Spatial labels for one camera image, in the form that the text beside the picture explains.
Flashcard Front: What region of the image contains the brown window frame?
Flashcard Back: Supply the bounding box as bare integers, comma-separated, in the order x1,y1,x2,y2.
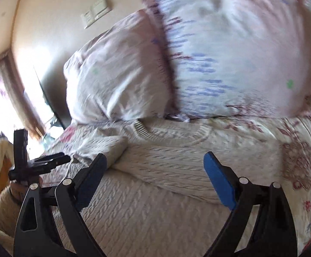
0,49,47,140

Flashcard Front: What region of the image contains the lavender print pillow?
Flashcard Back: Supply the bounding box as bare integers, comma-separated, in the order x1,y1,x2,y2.
141,0,311,120

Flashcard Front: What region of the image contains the person's left hand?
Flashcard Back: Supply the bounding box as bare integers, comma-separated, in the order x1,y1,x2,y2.
9,178,44,206

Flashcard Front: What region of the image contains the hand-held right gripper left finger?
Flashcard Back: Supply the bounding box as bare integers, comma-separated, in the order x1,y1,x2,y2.
13,153,108,257

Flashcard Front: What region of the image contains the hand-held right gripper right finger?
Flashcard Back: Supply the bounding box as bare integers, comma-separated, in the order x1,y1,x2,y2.
203,151,298,257

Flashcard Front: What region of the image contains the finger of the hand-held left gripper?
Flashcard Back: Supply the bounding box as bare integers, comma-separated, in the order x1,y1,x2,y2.
40,152,72,164
32,162,65,174

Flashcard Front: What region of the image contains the pink floral pillow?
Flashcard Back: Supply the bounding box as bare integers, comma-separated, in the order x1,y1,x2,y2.
64,9,180,124

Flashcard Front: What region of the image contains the black flat panel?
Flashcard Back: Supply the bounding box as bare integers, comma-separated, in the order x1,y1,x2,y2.
33,64,71,130

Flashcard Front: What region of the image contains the floral bed sheet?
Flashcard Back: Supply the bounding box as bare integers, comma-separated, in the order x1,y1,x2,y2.
41,100,311,252

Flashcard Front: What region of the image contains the cream cable knit sweater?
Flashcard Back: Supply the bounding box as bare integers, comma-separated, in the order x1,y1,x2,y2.
41,119,290,257

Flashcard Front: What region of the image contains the white wall switch panel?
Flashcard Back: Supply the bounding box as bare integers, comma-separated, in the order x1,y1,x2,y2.
80,0,112,30

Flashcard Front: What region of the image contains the person's left forearm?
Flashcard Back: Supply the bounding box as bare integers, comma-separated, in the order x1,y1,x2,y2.
0,186,24,251

